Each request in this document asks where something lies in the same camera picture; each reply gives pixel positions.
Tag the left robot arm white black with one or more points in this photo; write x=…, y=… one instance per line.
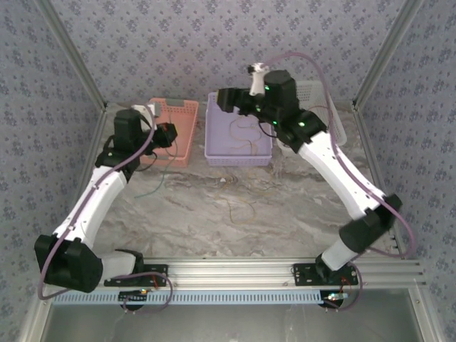
x=92, y=203

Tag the white plastic mesh basket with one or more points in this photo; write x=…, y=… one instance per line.
x=308, y=94

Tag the pink plastic basket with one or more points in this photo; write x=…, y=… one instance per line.
x=185, y=128

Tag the purple plastic basket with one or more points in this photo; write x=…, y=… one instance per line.
x=221, y=142

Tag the small black controller board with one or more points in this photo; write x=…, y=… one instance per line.
x=335, y=298
x=133, y=295

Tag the grey metal panel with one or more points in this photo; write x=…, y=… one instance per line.
x=231, y=324

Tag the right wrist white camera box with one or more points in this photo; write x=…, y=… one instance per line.
x=257, y=85

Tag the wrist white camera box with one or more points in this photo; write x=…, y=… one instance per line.
x=142, y=110
x=257, y=85

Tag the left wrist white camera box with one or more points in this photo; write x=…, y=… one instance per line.
x=142, y=110

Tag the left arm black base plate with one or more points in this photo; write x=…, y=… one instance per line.
x=162, y=270

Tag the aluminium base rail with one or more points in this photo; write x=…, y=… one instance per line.
x=231, y=274

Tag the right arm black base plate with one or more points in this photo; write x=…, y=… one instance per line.
x=303, y=276

